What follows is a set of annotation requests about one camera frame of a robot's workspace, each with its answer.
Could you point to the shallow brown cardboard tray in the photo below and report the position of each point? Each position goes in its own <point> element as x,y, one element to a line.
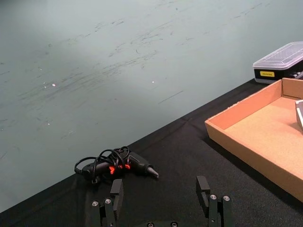
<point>258,134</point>

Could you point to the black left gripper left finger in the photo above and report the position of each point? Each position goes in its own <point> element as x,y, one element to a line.
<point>117,196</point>

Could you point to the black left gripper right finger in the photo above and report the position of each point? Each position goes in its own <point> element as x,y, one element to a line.
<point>208,198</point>

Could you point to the clear plastic case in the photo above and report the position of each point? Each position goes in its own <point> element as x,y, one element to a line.
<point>278,63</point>

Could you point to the roll of silver tape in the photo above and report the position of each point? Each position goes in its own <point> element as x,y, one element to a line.
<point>300,113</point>

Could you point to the black table cloth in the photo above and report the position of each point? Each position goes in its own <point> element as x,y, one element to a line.
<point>170,165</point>

